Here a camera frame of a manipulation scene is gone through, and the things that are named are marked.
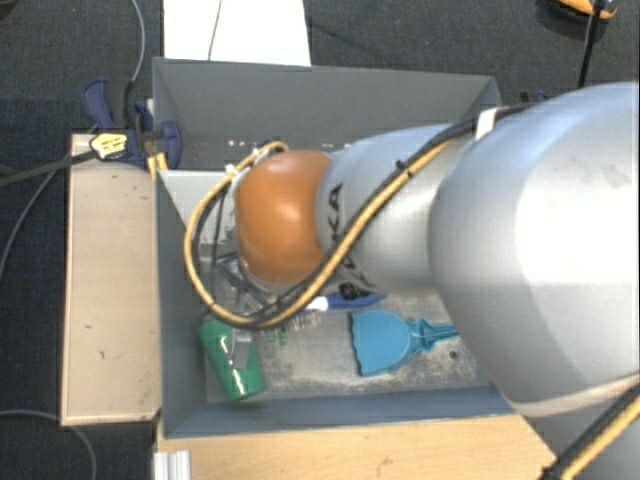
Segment pale wood board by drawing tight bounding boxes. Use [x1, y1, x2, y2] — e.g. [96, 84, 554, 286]
[59, 133, 164, 427]

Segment grey metal bin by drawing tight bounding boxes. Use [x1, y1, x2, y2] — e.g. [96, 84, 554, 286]
[150, 56, 527, 440]

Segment blue plastic scoop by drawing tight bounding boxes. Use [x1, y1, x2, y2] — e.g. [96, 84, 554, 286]
[347, 309, 460, 378]

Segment blue and white marker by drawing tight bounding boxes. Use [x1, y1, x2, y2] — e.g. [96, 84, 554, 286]
[303, 287, 389, 313]

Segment green plastic cup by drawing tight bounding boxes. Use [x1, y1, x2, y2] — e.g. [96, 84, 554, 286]
[196, 318, 267, 404]

